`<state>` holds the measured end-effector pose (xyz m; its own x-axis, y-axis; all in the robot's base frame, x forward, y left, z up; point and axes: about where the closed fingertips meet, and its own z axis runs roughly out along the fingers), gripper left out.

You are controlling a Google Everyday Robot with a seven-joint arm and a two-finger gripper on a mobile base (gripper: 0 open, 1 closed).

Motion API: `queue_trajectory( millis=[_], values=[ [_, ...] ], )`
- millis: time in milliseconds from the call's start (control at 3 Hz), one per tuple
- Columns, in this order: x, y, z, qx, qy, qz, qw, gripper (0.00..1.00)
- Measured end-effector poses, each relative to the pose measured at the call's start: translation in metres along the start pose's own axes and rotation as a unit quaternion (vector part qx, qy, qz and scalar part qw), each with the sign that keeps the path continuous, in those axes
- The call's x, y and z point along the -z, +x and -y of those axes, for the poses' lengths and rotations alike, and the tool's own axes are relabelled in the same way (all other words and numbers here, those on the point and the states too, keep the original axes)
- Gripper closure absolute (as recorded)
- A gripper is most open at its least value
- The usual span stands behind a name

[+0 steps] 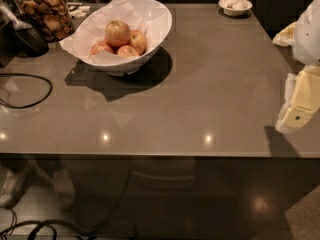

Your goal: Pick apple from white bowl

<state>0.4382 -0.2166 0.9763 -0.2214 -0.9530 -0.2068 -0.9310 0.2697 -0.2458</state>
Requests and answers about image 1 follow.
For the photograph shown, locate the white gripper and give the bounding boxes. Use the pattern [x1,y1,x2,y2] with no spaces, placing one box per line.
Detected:
[272,0,320,134]

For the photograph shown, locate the small white bowl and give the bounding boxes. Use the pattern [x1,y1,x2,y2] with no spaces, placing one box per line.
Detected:
[218,0,252,17]

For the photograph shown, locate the front red apple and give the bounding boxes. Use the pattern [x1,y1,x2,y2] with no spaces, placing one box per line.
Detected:
[117,45,139,58]

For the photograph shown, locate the large white bowl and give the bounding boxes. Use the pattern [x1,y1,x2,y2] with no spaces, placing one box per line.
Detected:
[68,0,173,77]

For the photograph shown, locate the left red apple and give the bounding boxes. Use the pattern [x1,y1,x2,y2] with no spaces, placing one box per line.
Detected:
[90,41,115,55]

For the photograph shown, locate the white packets behind bowl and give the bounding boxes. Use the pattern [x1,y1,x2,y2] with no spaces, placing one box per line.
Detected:
[68,5,91,18]

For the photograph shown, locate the white paper liner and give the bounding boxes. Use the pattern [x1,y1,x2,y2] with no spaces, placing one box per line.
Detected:
[59,0,168,67]

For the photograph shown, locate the glass jar of chips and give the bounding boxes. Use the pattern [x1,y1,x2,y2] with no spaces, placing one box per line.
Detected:
[14,0,74,42]

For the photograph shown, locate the right white shoe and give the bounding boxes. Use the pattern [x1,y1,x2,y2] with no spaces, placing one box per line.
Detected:
[51,168,75,210]

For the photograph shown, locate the white shoe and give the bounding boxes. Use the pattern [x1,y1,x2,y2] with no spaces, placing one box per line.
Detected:
[0,167,29,209]
[51,168,75,210]

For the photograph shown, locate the black round device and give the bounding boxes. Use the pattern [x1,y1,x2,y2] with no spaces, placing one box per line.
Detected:
[0,0,50,58]

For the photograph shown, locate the left white shoe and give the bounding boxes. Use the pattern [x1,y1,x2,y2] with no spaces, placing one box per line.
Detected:
[0,167,29,209]

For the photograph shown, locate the black cable on table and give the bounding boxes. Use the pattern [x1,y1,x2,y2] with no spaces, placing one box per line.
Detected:
[0,72,53,110]

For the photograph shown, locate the black floor cables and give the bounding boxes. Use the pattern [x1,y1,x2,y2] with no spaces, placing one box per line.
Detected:
[0,208,98,240]

